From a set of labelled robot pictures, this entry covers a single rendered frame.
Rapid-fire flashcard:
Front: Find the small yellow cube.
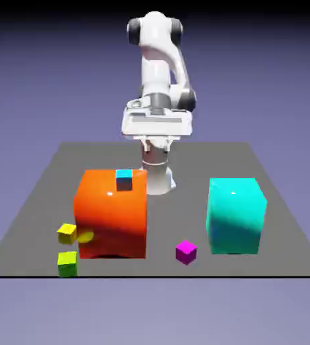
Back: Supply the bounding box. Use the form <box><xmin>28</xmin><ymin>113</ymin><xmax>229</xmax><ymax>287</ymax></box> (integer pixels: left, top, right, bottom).
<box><xmin>57</xmin><ymin>222</ymin><xmax>78</xmax><ymax>245</ymax></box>

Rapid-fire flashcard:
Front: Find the large cyan box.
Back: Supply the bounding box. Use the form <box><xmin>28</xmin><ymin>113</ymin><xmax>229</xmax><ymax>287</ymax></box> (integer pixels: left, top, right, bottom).
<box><xmin>206</xmin><ymin>177</ymin><xmax>268</xmax><ymax>255</ymax></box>

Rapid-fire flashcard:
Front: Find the large orange box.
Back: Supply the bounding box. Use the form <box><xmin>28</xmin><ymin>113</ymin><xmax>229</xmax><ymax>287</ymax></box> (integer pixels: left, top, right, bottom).
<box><xmin>73</xmin><ymin>168</ymin><xmax>148</xmax><ymax>260</ymax></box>

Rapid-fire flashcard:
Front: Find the small green cube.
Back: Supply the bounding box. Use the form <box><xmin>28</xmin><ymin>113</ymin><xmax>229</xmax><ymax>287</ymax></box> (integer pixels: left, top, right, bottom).
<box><xmin>57</xmin><ymin>251</ymin><xmax>78</xmax><ymax>278</ymax></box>

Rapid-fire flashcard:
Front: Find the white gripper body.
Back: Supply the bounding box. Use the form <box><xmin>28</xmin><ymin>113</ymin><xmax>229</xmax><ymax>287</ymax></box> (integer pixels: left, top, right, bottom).
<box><xmin>121</xmin><ymin>106</ymin><xmax>194</xmax><ymax>142</ymax></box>

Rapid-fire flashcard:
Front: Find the small blue cube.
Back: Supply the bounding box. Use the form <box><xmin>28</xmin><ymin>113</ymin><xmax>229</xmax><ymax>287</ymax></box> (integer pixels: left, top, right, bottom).
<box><xmin>115</xmin><ymin>168</ymin><xmax>133</xmax><ymax>192</ymax></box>

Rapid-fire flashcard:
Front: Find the small magenta cube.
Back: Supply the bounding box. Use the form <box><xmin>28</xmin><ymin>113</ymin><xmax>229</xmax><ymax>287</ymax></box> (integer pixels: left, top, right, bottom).
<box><xmin>175</xmin><ymin>239</ymin><xmax>198</xmax><ymax>266</ymax></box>

